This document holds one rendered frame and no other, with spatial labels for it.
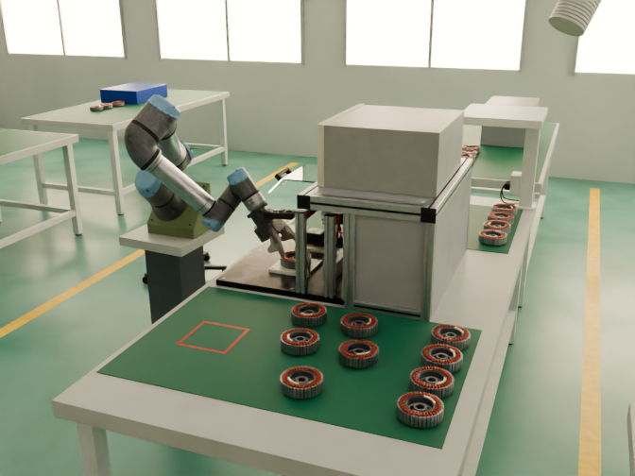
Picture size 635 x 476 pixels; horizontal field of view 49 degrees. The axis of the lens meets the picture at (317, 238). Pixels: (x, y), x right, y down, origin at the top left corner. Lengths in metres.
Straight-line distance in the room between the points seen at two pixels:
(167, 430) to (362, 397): 0.48
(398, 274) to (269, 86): 5.62
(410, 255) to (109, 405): 0.96
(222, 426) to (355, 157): 0.95
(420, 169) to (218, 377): 0.86
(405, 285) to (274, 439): 0.74
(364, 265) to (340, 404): 0.57
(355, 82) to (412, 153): 5.15
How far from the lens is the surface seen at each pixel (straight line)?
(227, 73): 7.83
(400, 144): 2.14
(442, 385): 1.79
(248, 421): 1.71
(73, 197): 5.34
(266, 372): 1.89
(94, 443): 1.95
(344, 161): 2.20
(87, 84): 8.91
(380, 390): 1.82
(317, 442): 1.64
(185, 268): 2.99
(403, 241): 2.11
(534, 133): 3.29
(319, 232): 2.40
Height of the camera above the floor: 1.72
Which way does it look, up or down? 20 degrees down
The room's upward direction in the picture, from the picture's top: straight up
